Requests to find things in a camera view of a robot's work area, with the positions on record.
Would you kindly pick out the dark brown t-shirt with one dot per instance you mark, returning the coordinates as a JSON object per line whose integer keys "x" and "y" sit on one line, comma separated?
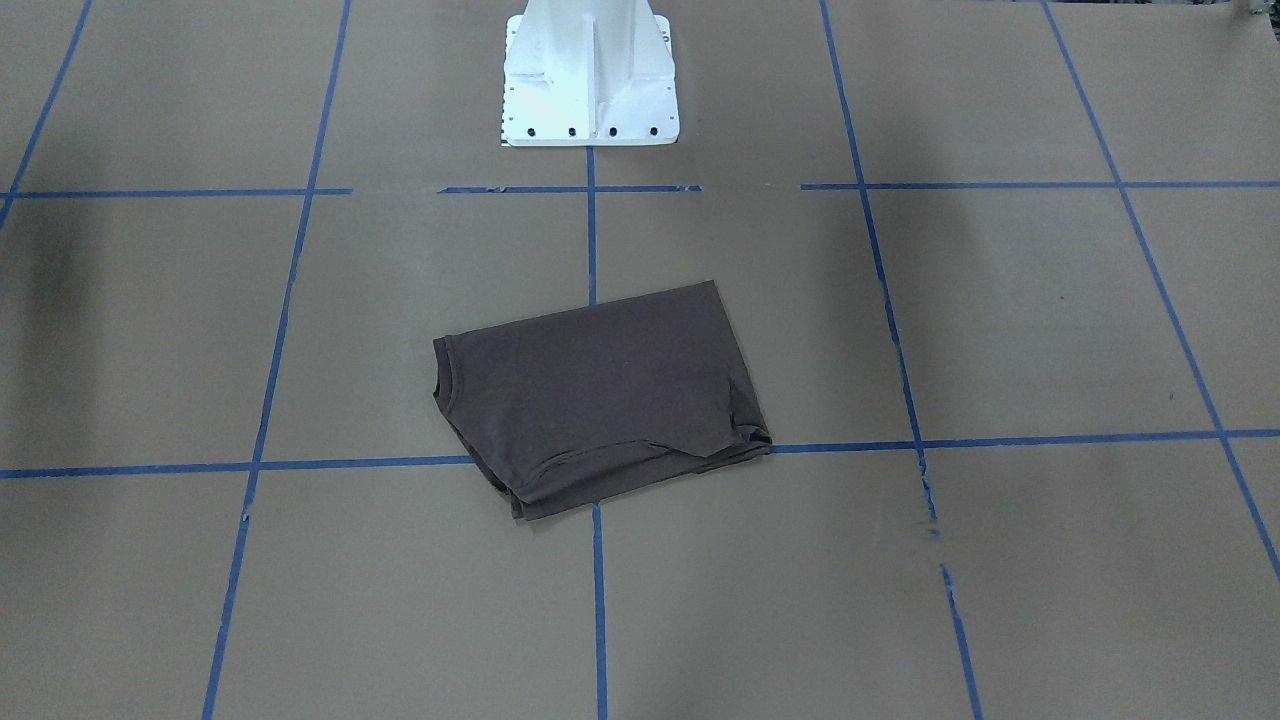
{"x": 567, "y": 409}

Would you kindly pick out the brown paper table cover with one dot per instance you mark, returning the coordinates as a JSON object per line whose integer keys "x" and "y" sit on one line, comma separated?
{"x": 1004, "y": 274}

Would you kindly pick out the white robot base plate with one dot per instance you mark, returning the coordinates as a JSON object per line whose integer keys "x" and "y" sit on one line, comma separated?
{"x": 589, "y": 73}

